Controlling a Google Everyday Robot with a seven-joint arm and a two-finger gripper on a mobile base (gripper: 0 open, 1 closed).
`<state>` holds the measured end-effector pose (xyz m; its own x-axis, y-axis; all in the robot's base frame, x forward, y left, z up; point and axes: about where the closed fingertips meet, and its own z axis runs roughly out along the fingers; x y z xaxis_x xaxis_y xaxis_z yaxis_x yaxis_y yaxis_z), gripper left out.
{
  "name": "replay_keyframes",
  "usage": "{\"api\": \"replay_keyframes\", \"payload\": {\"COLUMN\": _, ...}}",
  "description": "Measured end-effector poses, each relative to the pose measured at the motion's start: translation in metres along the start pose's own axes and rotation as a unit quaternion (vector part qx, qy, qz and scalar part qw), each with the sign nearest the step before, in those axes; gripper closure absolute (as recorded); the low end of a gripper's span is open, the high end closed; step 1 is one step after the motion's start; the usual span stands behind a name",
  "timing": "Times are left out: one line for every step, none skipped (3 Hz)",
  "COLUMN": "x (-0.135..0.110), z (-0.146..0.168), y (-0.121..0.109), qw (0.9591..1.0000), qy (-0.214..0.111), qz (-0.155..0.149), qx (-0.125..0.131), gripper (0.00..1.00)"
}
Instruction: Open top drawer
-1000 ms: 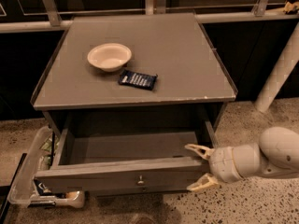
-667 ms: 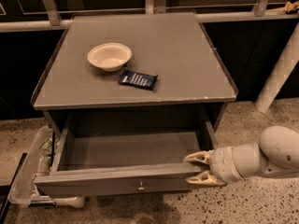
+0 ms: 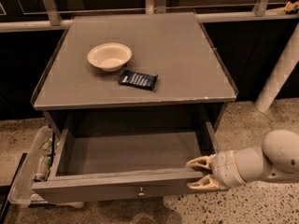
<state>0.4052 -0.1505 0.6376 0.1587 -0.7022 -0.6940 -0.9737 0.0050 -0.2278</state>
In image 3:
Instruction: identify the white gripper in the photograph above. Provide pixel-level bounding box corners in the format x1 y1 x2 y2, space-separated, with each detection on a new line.
186 150 246 190

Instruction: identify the dark blue snack packet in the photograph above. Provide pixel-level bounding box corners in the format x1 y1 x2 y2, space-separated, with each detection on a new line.
119 69 158 91

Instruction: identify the white paper bowl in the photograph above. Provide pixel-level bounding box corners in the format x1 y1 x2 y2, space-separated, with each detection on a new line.
87 43 132 72

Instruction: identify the grey drawer cabinet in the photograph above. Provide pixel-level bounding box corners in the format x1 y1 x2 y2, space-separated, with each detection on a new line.
32 17 236 133

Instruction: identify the grey top drawer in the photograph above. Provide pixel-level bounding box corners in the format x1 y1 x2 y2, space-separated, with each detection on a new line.
32 119 218 203

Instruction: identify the clear plastic bin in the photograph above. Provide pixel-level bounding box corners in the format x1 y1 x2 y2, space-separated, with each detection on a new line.
8 126 85 208

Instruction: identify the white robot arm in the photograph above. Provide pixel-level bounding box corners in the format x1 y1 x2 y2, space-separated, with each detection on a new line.
186 25 299 190

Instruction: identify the metal railing frame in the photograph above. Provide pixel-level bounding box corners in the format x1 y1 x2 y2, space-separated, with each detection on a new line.
0 0 298 33

